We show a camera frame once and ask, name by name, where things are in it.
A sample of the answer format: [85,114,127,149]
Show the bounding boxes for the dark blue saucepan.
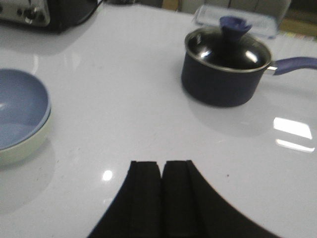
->
[181,53,317,107]

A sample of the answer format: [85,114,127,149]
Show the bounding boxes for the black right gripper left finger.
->
[89,161,162,238]

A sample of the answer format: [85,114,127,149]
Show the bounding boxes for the clear plastic storage container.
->
[194,4,278,38]

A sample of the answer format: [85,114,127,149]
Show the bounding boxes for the green bowl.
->
[0,110,53,167]

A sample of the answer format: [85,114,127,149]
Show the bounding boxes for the black and chrome toaster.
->
[0,0,103,32]

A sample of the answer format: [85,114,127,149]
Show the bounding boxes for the blue bowl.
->
[0,68,51,149]

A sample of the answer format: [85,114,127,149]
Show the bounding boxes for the glass pot lid blue knob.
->
[185,16,271,72]

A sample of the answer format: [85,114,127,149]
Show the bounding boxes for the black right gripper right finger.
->
[162,160,276,238]

